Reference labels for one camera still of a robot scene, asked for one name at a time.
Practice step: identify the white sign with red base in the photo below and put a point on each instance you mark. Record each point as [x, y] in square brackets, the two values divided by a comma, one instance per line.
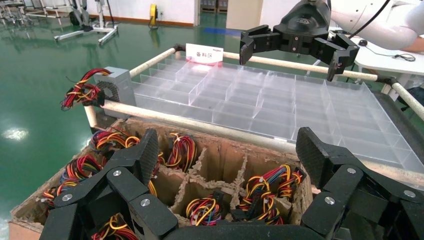
[203, 53]

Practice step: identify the white equipment stand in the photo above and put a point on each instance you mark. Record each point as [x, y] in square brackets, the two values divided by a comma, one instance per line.
[99, 29]

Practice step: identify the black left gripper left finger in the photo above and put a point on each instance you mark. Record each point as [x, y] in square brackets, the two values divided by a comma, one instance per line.
[126, 185]

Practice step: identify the person forearm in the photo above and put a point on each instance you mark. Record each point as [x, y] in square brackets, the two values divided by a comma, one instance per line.
[414, 46]

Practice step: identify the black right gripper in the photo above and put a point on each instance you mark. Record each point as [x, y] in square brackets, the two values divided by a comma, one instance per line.
[303, 26]

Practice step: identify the flat black handset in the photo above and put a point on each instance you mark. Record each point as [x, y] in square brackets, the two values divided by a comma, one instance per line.
[338, 32]

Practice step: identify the metal frame rack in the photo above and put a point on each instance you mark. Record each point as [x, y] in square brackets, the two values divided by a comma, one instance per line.
[13, 5]

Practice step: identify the white desk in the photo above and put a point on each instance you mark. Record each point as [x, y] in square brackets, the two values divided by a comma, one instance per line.
[381, 59]

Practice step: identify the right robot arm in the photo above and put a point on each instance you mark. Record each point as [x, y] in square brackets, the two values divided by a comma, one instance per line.
[381, 23]

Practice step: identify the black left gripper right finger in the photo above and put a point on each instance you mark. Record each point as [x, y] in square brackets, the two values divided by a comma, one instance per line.
[348, 198]

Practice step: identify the clear acrylic divided tray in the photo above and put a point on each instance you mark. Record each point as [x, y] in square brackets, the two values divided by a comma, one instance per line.
[281, 109]

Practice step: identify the torn cardboard box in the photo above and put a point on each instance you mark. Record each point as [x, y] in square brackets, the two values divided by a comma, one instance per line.
[218, 159]

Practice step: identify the black computer mouse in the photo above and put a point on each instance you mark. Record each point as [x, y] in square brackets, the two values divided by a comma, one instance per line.
[363, 42]

